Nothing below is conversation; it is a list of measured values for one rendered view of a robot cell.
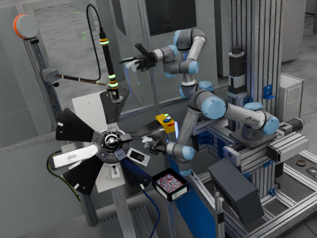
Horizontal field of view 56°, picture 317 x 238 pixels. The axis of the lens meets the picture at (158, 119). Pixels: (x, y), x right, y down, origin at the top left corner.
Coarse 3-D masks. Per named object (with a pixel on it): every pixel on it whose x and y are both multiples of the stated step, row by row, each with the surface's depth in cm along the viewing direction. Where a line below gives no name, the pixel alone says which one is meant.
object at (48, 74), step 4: (44, 68) 211; (44, 72) 206; (48, 72) 205; (52, 72) 206; (56, 72) 208; (44, 76) 209; (48, 76) 206; (52, 76) 206; (44, 80) 211; (48, 80) 208; (52, 80) 207
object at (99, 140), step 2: (94, 132) 187; (96, 132) 187; (98, 132) 187; (94, 134) 188; (96, 134) 188; (100, 134) 187; (102, 134) 187; (92, 136) 189; (94, 136) 189; (96, 136) 189; (98, 136) 189; (100, 136) 188; (102, 136) 188; (92, 138) 190; (94, 138) 190; (98, 138) 189; (100, 138) 189; (92, 140) 191; (94, 140) 191; (96, 140) 190; (98, 140) 190; (100, 140) 190; (94, 142) 191; (96, 142) 191; (98, 142) 191; (100, 142) 191
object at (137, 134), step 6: (156, 120) 205; (144, 126) 202; (150, 126) 200; (162, 126) 200; (132, 132) 195; (138, 132) 195; (144, 132) 194; (150, 132) 194; (156, 132) 194; (162, 132) 195; (132, 138) 188; (138, 138) 188; (162, 138) 191
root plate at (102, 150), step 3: (99, 150) 184; (102, 150) 186; (105, 150) 188; (99, 153) 185; (102, 153) 187; (105, 153) 189; (108, 153) 191; (99, 156) 186; (102, 156) 188; (105, 156) 190; (102, 159) 189
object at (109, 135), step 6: (108, 132) 185; (114, 132) 185; (102, 138) 183; (108, 138) 184; (114, 138) 185; (120, 138) 185; (102, 144) 184; (108, 144) 183; (114, 144) 184; (120, 144) 184; (108, 150) 184; (114, 150) 184
